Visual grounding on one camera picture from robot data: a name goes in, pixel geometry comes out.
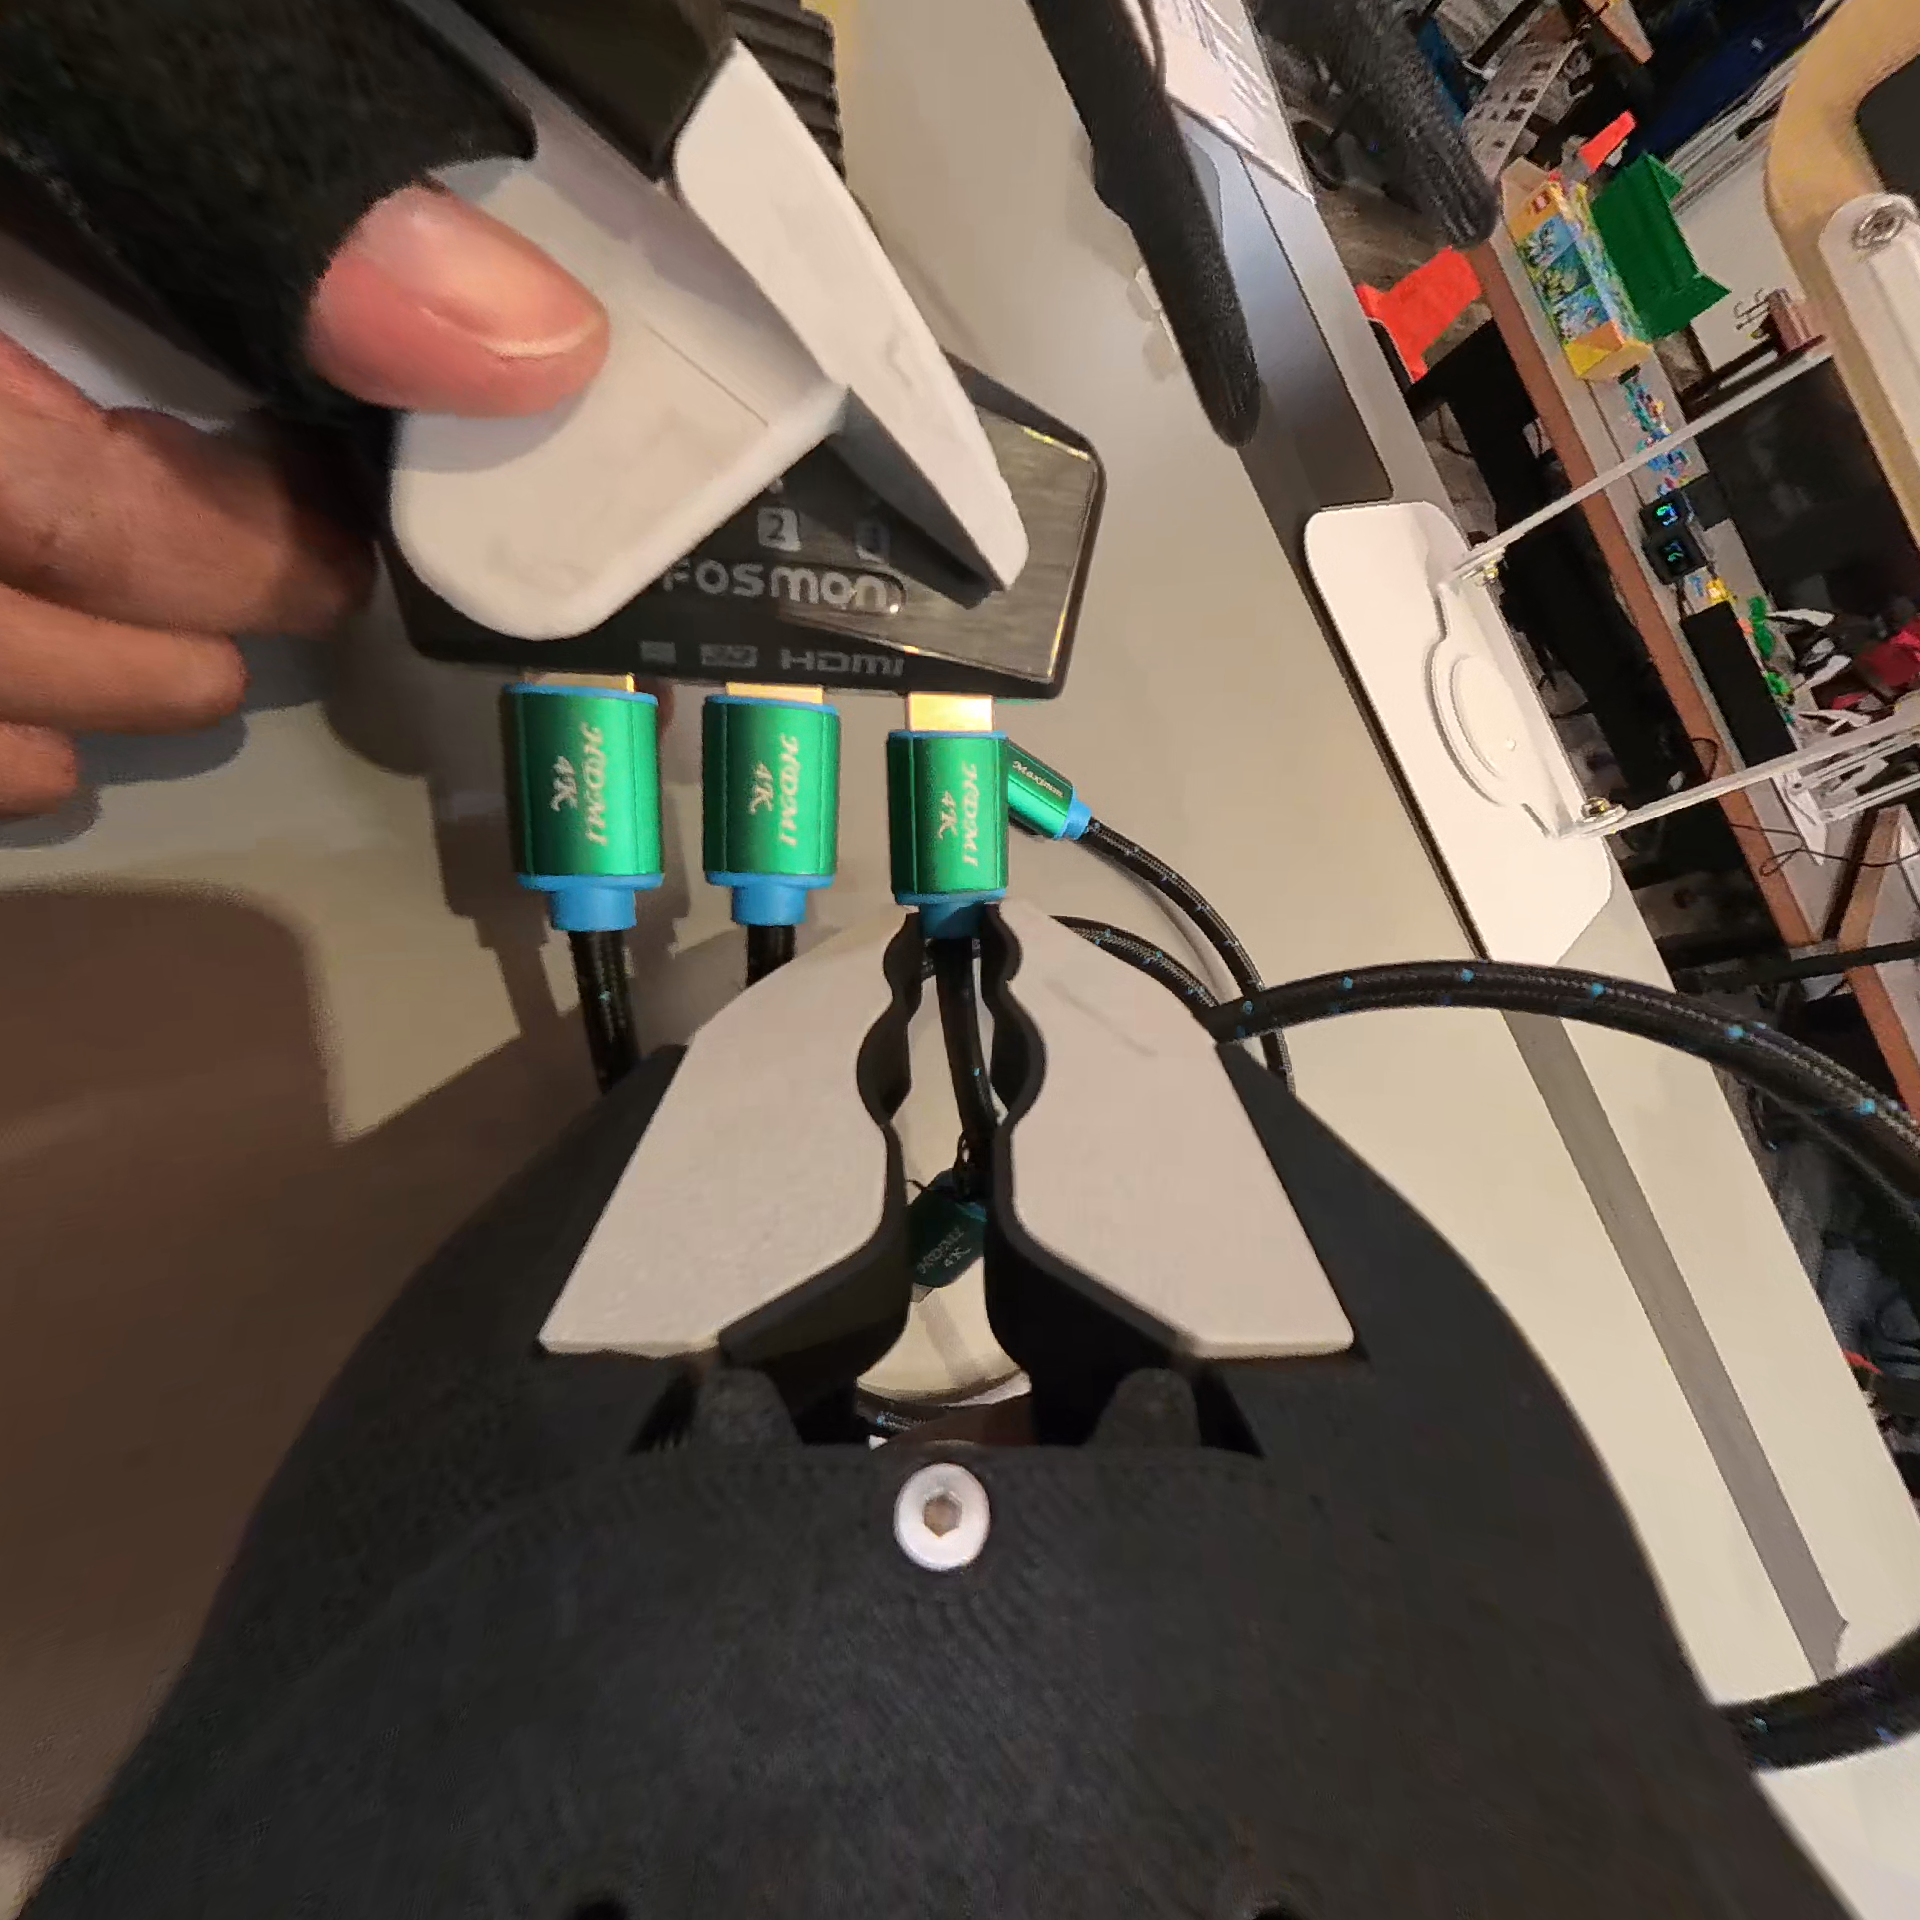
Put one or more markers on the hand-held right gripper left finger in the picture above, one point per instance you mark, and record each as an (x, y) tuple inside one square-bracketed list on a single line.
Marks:
[(737, 1187)]

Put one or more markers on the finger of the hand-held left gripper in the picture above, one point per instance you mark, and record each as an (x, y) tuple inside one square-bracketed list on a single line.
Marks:
[(722, 423)]

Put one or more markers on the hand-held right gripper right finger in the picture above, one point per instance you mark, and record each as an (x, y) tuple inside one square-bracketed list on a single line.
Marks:
[(1173, 1187)]

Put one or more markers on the person's left hand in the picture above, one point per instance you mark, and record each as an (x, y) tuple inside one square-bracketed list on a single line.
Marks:
[(452, 303)]

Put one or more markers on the wood-framed black panel stand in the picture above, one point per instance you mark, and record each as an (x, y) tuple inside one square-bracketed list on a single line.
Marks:
[(1413, 678)]

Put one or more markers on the long black box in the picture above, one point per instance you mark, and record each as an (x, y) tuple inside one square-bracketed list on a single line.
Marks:
[(1742, 684)]

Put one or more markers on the small black electronic devices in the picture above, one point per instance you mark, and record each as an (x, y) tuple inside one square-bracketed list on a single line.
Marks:
[(1671, 536)]

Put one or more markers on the long wooden table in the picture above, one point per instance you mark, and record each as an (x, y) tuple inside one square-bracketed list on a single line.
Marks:
[(1613, 453)]

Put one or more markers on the colourful toy boxes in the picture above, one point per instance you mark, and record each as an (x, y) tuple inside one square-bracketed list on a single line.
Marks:
[(1571, 273)]

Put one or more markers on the green plastic bin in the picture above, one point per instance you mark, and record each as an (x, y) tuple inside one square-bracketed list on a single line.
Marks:
[(1652, 241)]

